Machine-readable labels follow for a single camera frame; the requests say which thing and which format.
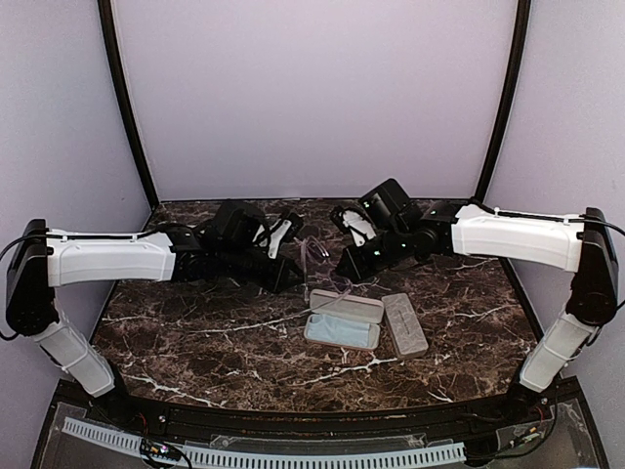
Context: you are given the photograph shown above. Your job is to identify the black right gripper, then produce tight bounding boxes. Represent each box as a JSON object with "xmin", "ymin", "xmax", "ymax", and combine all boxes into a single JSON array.
[{"xmin": 336, "ymin": 224, "xmax": 412, "ymax": 283}]

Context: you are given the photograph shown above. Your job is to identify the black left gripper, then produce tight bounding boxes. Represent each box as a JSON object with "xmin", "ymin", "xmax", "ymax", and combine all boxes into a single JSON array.
[{"xmin": 219, "ymin": 244, "xmax": 308, "ymax": 296}]

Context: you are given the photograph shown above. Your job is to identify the clear purple lens sunglasses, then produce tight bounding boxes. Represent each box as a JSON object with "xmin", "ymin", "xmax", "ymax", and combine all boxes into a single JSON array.
[{"xmin": 295, "ymin": 235, "xmax": 354, "ymax": 304}]

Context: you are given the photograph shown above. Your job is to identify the pink glasses case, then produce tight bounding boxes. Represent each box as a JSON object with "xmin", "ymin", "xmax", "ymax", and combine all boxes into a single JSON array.
[{"xmin": 304, "ymin": 289, "xmax": 385, "ymax": 352}]

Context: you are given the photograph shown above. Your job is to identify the grey case teal lining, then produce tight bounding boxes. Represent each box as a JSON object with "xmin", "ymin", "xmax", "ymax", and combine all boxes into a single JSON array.
[{"xmin": 381, "ymin": 293, "xmax": 429, "ymax": 359}]

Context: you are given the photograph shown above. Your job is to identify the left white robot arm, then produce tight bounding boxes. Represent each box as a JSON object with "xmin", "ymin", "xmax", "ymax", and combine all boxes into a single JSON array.
[{"xmin": 4, "ymin": 200, "xmax": 304, "ymax": 426}]

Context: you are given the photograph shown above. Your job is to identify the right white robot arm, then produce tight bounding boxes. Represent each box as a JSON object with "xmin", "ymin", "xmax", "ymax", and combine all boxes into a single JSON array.
[{"xmin": 330, "ymin": 179, "xmax": 621, "ymax": 424}]

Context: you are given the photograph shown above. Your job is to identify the small circuit board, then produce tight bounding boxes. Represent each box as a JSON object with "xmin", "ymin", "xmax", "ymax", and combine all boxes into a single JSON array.
[{"xmin": 139, "ymin": 438, "xmax": 181, "ymax": 461}]

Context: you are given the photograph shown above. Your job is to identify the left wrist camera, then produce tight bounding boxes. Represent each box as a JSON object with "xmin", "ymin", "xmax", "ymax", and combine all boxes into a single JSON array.
[{"xmin": 261, "ymin": 211, "xmax": 304, "ymax": 259}]

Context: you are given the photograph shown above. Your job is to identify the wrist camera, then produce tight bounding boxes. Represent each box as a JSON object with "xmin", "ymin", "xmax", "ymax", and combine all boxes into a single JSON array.
[
  {"xmin": 330, "ymin": 206, "xmax": 376, "ymax": 247},
  {"xmin": 261, "ymin": 211, "xmax": 304, "ymax": 259}
]

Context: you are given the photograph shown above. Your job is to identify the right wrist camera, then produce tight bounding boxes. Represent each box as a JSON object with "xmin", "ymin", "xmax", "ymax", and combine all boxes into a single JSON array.
[{"xmin": 330, "ymin": 206, "xmax": 376, "ymax": 247}]

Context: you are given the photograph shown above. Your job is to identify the black front table rail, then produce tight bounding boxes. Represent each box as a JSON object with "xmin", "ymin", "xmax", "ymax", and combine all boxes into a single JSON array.
[{"xmin": 127, "ymin": 396, "xmax": 512, "ymax": 439}]

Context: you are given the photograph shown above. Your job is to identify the white slotted cable duct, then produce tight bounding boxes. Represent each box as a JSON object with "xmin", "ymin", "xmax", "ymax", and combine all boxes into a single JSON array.
[{"xmin": 62, "ymin": 417, "xmax": 467, "ymax": 468}]

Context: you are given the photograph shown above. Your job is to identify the black frame right post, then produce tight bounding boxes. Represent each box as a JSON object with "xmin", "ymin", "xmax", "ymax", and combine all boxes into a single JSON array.
[{"xmin": 473, "ymin": 0, "xmax": 532, "ymax": 202}]

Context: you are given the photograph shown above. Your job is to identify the black frame post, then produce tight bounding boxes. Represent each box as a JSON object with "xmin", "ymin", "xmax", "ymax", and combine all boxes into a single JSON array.
[
  {"xmin": 97, "ymin": 0, "xmax": 160, "ymax": 210},
  {"xmin": 473, "ymin": 0, "xmax": 532, "ymax": 202}
]

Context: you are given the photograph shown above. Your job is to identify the black frame left post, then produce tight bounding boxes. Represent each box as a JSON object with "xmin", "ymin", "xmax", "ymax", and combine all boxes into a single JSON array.
[{"xmin": 97, "ymin": 0, "xmax": 160, "ymax": 210}]

